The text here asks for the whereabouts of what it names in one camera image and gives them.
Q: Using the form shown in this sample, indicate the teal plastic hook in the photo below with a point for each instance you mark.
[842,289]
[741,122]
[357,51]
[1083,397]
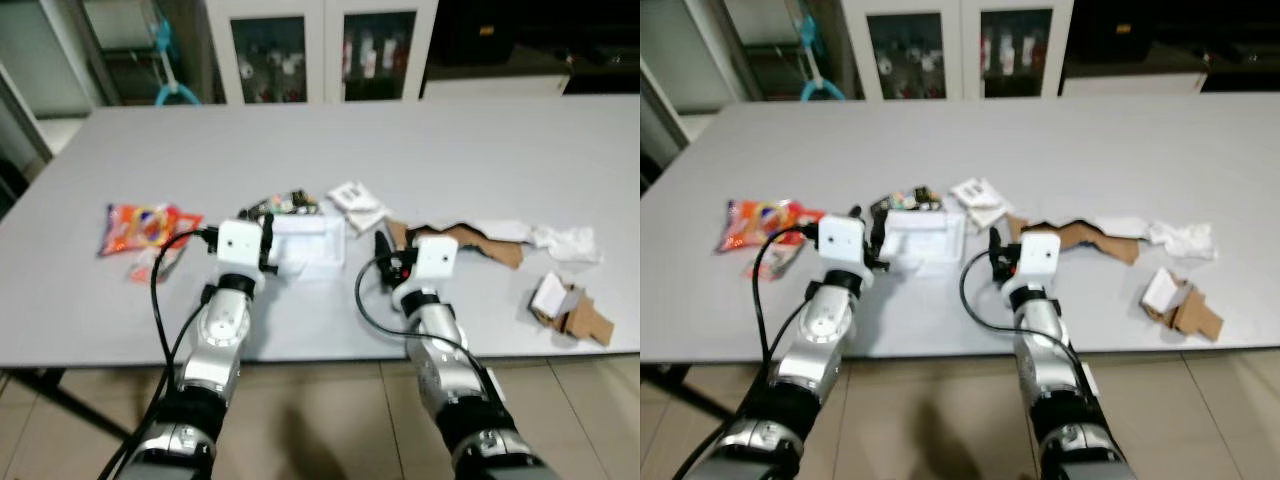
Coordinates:
[165,45]
[810,42]

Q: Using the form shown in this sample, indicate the large red snack bag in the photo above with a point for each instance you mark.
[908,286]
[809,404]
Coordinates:
[145,228]
[765,222]

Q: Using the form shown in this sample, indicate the dark crumpled snack bag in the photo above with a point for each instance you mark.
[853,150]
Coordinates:
[290,205]
[915,198]

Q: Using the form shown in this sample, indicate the small red white wrapper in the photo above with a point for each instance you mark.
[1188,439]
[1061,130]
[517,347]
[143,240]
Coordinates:
[778,264]
[160,266]

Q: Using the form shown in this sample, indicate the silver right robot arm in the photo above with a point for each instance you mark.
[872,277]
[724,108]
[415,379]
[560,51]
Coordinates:
[450,370]
[1050,360]

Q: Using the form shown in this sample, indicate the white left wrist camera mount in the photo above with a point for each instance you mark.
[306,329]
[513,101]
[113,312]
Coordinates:
[843,240]
[240,244]

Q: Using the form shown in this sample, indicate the crumpled white tissue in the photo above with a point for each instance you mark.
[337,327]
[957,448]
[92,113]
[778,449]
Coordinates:
[1180,240]
[565,243]

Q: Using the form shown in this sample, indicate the white low shelf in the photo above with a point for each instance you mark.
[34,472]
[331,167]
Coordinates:
[495,87]
[1130,84]

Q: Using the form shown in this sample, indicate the black table leg frame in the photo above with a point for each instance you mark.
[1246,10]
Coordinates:
[680,389]
[60,397]

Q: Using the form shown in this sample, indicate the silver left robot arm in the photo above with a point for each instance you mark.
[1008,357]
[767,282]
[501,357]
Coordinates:
[825,335]
[215,340]

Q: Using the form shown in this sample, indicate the small open cardboard box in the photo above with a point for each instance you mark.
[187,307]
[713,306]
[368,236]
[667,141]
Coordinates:
[588,322]
[1198,316]

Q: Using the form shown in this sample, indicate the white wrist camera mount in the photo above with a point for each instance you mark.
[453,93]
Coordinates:
[843,240]
[1040,254]
[437,257]
[240,244]

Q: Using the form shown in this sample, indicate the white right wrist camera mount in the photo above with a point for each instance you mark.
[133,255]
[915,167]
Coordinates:
[437,257]
[1040,254]

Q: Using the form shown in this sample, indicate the white paper card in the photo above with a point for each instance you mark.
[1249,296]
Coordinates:
[550,293]
[1160,290]

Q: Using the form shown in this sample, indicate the torn brown cardboard piece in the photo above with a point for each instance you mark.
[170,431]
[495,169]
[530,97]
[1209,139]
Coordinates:
[1080,235]
[470,238]

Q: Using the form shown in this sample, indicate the white glass door cabinet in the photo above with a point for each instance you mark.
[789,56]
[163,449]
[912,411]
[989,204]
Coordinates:
[958,48]
[322,50]

